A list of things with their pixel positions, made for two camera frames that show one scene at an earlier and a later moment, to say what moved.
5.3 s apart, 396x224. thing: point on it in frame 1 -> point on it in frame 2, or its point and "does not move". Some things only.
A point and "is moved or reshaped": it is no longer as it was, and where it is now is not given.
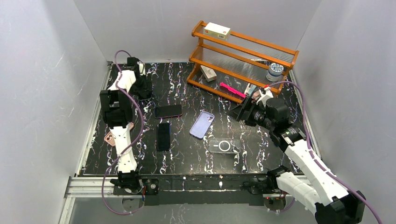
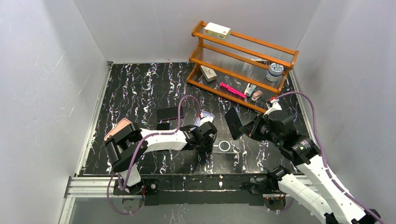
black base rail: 195,190 does not move
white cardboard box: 216,31 does not move
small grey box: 208,73 does not move
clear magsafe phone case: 224,146 does not move
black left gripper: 144,89 -> 203,143
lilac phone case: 201,124 does not move
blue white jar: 275,73 does not move
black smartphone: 163,136 is moved or reshaped
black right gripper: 245,109 -> 249,129
